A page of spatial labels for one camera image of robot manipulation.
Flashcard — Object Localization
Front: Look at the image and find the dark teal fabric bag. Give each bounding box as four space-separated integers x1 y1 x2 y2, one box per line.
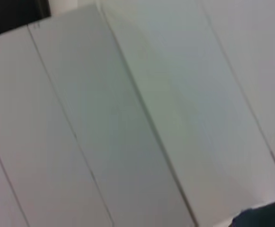
231 198 275 227

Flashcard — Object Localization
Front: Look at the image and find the black background panel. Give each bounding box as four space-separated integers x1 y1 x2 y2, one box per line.
0 0 52 40

